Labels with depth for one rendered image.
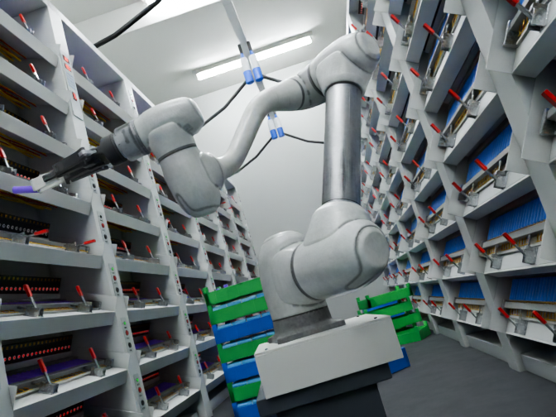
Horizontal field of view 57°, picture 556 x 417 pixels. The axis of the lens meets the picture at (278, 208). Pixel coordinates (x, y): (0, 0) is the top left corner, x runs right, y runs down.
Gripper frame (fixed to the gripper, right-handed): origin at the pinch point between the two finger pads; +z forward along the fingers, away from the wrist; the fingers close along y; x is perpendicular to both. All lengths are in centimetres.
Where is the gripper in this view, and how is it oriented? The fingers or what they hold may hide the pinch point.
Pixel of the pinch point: (47, 181)
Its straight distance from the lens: 138.3
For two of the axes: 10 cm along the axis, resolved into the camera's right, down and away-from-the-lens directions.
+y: -1.1, -1.6, -9.8
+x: 4.1, 8.9, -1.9
